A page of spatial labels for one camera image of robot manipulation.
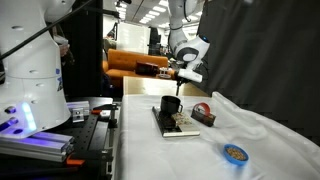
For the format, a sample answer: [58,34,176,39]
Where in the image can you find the person's bare hand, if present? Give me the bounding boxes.
[58,43,70,58]

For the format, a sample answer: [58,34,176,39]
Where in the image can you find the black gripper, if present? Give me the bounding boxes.
[175,75,188,95]

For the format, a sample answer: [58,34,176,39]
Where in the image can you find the black mug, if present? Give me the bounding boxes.
[160,95,185,115]

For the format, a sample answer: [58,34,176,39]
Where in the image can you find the orange sofa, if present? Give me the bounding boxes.
[102,48,178,90]

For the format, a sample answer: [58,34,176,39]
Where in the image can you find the blue bowl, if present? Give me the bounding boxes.
[222,143,250,167]

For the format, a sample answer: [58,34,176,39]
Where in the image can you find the black curtain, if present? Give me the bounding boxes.
[192,0,320,145]

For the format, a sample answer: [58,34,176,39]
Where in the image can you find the silver aluminium extrusion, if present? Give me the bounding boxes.
[0,131,76,164]

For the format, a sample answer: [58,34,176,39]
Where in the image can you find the silver metal bracket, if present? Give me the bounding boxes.
[66,100,91,124]

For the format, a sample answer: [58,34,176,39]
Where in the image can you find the toasted cereal rings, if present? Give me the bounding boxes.
[226,147,247,160]

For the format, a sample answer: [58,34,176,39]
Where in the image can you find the black clamp orange tips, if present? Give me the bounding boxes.
[64,149,115,168]
[90,102,120,118]

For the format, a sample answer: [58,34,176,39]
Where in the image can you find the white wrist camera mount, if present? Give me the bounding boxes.
[176,67,204,84]

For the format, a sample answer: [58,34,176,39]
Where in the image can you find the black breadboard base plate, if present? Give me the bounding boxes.
[0,96,122,180]

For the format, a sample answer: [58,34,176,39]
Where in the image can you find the white handheld controller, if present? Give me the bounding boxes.
[53,34,70,47]

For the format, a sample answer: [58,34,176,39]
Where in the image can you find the red tape roll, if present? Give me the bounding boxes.
[192,101,212,118]

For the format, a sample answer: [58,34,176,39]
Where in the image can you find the white tablecloth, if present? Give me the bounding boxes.
[114,91,320,180]

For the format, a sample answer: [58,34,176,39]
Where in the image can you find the dark box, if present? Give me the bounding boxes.
[134,61,161,77]

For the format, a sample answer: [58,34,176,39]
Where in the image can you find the brown cardboard table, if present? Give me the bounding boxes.
[122,75,210,98]

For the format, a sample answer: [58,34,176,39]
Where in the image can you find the red and black object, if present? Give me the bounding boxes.
[190,107,217,128]

